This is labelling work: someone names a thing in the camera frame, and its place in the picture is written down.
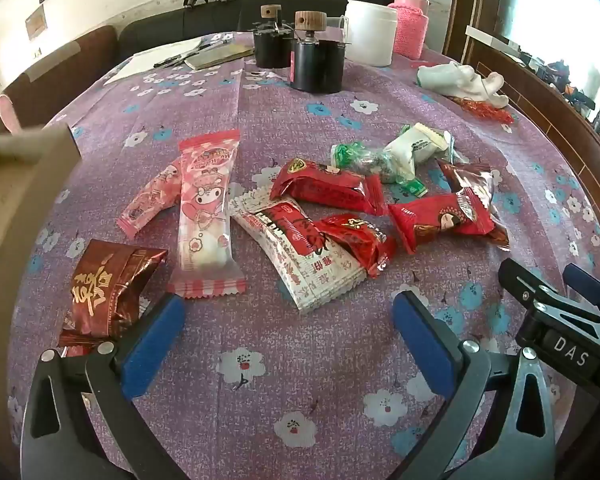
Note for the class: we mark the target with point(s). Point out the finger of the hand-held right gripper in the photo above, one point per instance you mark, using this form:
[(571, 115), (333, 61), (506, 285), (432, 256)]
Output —
[(525, 282), (587, 285)]

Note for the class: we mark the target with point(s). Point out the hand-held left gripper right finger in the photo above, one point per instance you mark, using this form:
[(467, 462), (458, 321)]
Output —
[(425, 347)]

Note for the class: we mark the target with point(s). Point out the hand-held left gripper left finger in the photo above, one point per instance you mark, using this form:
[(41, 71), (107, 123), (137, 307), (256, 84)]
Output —
[(150, 347)]

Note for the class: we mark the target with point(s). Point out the dark red gold-print snack packet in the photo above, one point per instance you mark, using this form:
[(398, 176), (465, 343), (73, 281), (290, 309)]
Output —
[(105, 285)]

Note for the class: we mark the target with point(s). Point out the red snack packet with figure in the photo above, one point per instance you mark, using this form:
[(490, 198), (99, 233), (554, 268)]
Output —
[(430, 220)]

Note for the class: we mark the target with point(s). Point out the dark red glossy snack packet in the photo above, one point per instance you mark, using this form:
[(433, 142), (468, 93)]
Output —
[(472, 177)]

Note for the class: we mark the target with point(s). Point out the white and red snack packet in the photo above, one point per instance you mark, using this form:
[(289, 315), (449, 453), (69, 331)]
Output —
[(320, 280)]

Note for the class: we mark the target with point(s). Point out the small red snack packet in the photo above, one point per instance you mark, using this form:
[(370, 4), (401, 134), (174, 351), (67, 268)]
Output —
[(355, 240)]

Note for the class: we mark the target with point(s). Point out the small green snack packet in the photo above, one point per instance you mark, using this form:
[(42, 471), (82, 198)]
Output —
[(413, 189)]

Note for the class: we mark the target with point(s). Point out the small pink cartoon snack packet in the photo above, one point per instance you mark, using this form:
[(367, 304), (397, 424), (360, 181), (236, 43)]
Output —
[(147, 200)]

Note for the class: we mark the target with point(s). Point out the long pink cartoon snack packet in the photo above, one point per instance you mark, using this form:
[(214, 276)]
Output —
[(205, 210)]

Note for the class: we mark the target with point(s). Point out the white and green snack packet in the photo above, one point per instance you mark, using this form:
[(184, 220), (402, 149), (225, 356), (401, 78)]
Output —
[(415, 147)]

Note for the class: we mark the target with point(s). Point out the large red snack packet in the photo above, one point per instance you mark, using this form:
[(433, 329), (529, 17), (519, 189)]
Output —
[(330, 185)]

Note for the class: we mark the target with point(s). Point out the clear green snack packet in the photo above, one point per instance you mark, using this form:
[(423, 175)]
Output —
[(365, 160)]

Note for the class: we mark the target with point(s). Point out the shallow cardboard box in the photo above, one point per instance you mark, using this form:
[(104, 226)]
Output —
[(15, 195)]

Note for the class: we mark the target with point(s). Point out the purple floral tablecloth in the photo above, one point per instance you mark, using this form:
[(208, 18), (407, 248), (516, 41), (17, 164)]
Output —
[(330, 360)]

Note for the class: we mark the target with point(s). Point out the red mesh netting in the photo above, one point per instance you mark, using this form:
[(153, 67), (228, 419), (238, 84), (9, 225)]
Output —
[(485, 110)]

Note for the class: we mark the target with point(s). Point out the wooden cabinet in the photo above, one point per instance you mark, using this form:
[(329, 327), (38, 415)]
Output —
[(540, 100)]

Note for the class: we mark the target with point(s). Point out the white cloth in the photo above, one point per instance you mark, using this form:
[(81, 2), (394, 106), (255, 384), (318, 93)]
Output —
[(455, 80)]

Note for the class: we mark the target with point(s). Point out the pink flask with knit sleeve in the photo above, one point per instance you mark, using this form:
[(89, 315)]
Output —
[(409, 25)]

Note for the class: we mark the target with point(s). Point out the white paper sheet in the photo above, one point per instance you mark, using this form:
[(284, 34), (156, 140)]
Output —
[(140, 62)]

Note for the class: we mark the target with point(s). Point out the brown armchair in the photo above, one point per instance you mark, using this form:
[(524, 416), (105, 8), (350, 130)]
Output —
[(65, 70)]

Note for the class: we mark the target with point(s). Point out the white plastic jar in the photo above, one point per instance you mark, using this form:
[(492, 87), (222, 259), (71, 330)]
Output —
[(370, 35)]

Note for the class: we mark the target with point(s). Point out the black pens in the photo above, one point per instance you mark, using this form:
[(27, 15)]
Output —
[(190, 54)]

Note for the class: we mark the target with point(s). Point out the tan notebook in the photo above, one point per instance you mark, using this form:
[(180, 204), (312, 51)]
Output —
[(220, 56)]

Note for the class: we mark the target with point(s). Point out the black canister with red label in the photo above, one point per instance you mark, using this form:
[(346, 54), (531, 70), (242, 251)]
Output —
[(315, 65)]

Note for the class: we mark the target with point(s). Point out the black canister with wooden knob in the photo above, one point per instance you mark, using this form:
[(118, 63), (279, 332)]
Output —
[(270, 50)]

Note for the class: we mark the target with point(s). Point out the dark sofa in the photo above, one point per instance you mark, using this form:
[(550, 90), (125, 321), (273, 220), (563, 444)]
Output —
[(180, 17)]

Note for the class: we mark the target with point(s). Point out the small wall plaque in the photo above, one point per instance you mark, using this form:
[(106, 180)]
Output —
[(36, 21)]

